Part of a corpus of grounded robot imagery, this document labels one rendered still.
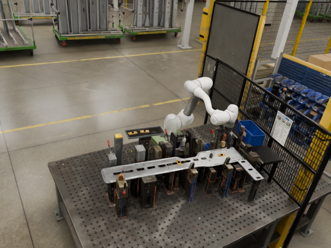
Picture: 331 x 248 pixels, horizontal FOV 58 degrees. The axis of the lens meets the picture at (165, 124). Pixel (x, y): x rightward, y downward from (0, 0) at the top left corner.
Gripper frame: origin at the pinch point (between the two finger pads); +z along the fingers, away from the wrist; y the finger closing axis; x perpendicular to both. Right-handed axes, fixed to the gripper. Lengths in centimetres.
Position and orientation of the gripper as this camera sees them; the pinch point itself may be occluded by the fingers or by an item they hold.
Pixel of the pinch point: (224, 143)
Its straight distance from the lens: 295.7
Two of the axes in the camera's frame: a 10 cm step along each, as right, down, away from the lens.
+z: -1.0, 8.6, 5.1
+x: 9.2, -1.1, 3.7
